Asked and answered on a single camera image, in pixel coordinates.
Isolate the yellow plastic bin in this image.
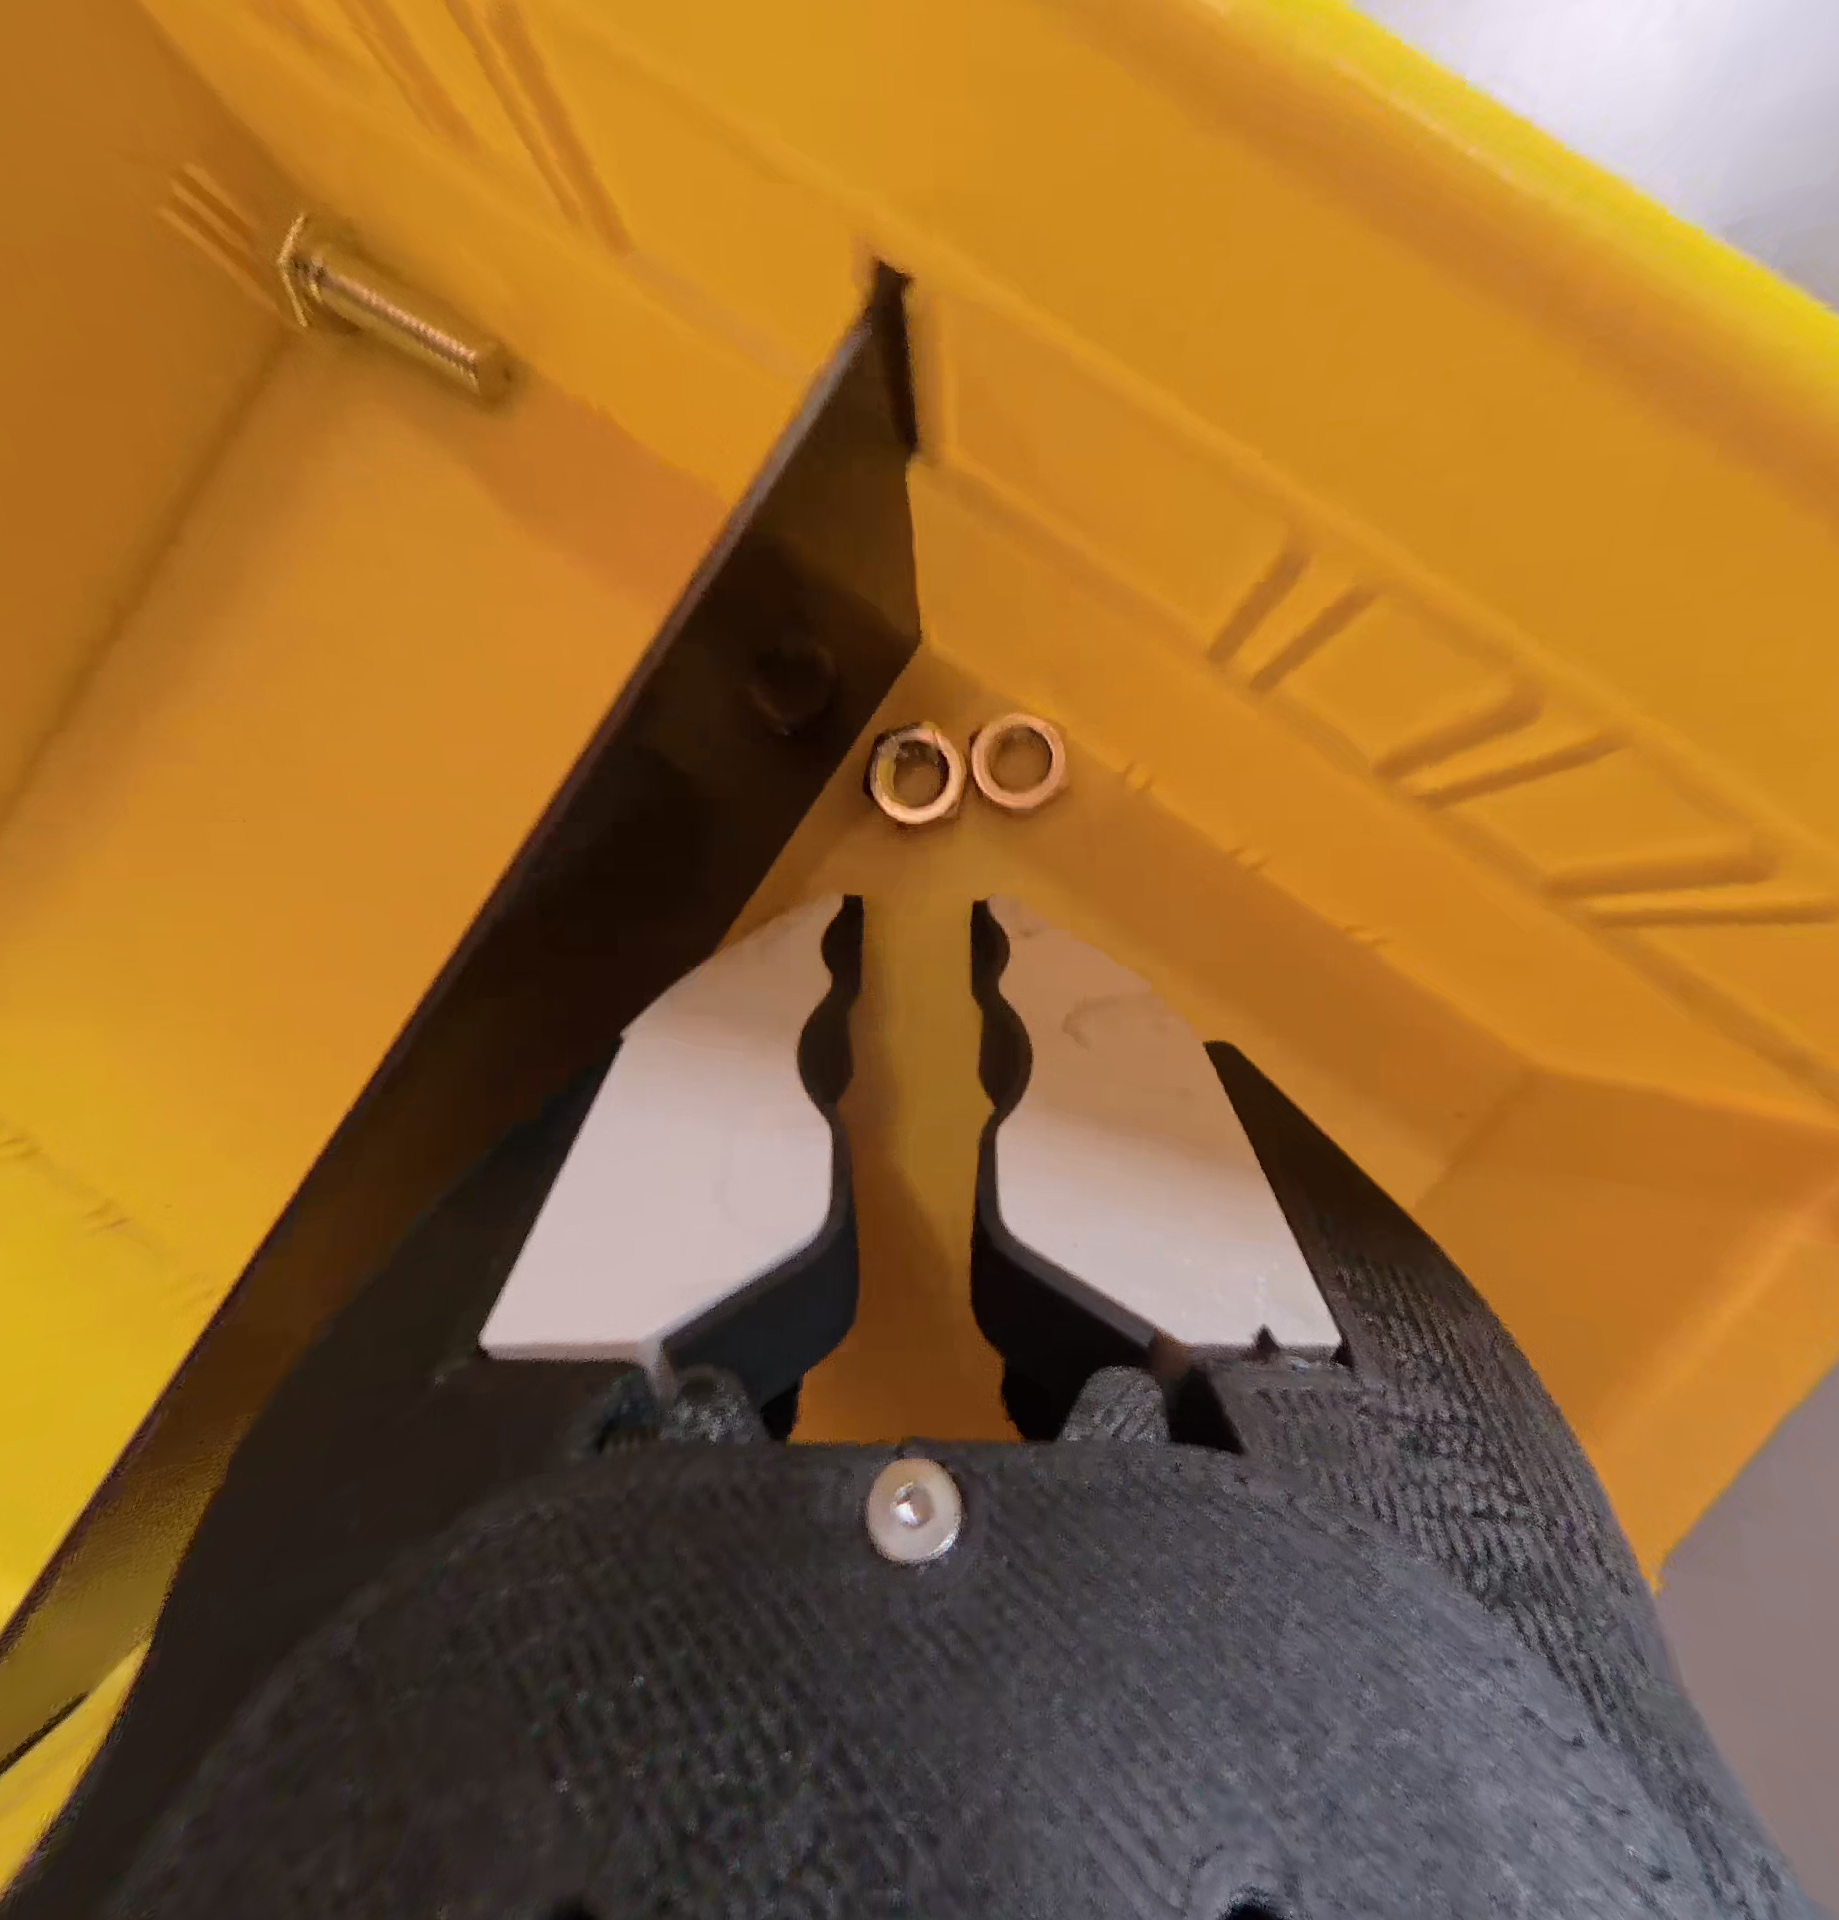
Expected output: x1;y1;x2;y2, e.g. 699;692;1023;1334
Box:
0;0;1839;1916

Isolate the metal ring washer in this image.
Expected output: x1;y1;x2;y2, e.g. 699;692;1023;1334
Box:
971;715;1068;815

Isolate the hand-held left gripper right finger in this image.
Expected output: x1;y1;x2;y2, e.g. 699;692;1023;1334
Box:
971;895;1345;1431

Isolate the metal hex nut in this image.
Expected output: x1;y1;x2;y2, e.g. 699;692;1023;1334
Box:
863;721;968;830

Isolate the black bin divider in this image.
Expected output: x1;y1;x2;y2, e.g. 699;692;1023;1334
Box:
0;261;925;1817

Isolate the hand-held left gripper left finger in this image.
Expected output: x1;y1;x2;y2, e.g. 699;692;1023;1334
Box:
479;895;863;1408

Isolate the silver metal bolt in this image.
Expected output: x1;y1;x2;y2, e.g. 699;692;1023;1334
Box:
276;213;512;408

